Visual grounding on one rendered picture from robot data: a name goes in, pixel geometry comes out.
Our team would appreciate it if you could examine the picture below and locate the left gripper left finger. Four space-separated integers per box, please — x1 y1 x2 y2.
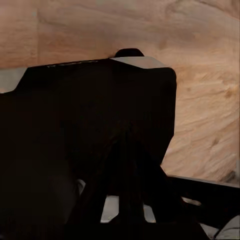
57 133 133 240

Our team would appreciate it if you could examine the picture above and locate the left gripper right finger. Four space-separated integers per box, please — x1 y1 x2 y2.
125 133 210 240

